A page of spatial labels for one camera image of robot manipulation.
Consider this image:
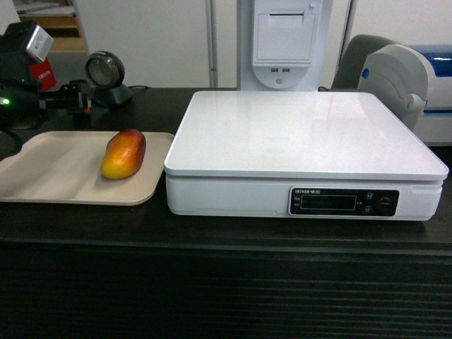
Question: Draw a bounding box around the white checkout scale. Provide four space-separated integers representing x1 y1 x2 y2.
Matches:
165 91 448 220

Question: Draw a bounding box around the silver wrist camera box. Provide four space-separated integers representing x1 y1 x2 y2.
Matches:
25 23 54 64

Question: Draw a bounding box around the red fire equipment box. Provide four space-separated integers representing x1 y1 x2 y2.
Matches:
30 58 57 92

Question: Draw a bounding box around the black round barcode scanner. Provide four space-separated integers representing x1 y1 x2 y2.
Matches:
85 51 133 108

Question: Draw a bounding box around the dark red yellow mango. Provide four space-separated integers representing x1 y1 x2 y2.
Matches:
100 129 146 179

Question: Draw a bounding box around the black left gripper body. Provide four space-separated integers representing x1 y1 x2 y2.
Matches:
39 80 92 126

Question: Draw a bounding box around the grey office chair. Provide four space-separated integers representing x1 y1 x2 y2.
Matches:
331 35 400 91

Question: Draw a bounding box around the beige plastic tray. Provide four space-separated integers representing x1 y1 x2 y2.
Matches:
1 131 174 206

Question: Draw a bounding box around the white blue label printer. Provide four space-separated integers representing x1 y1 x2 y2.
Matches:
358 44 451 146

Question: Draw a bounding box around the black slatted checkout counter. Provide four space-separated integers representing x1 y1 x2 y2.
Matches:
0 87 452 339

